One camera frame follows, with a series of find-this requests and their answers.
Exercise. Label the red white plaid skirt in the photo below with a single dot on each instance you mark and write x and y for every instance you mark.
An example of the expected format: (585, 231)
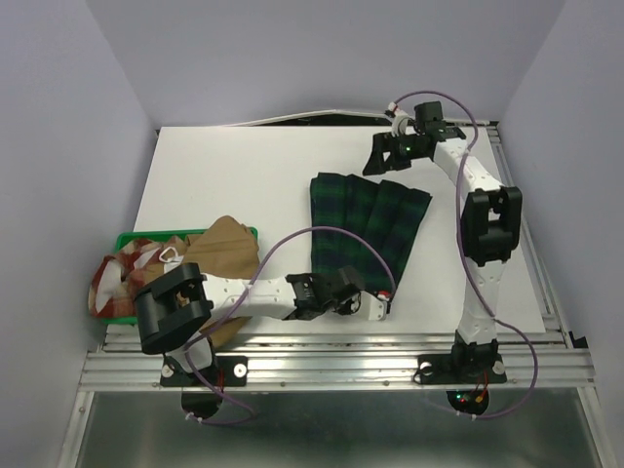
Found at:
(122, 274)

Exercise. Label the aluminium frame rail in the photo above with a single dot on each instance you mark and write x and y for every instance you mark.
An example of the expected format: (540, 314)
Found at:
(336, 353)

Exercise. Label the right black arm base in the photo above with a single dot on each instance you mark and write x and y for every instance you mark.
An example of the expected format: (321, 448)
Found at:
(440, 369)

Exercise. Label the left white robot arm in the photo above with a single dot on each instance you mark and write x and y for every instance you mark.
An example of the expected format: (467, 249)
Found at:
(171, 309)

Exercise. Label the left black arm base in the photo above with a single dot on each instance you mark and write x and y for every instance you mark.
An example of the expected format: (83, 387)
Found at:
(225, 371)

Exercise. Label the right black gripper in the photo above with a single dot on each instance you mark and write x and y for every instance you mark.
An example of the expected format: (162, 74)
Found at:
(383, 142)

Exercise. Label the green plastic tray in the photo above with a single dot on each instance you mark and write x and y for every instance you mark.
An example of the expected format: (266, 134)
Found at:
(158, 236)

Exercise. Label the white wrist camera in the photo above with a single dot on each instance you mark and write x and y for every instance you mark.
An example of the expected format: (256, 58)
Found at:
(400, 120)
(374, 306)

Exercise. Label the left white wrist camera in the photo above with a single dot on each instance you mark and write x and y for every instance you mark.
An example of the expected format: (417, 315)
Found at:
(374, 306)

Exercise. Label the dark green plaid skirt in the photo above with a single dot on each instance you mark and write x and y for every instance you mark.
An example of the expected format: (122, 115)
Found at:
(385, 216)

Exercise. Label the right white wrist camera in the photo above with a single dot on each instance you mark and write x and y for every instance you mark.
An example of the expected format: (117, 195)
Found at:
(400, 120)

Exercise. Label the tan brown skirt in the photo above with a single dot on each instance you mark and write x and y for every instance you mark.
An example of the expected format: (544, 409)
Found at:
(227, 249)

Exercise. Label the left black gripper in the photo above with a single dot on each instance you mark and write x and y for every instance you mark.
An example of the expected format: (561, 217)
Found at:
(347, 308)

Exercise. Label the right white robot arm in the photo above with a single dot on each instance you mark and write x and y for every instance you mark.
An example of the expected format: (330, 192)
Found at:
(488, 221)

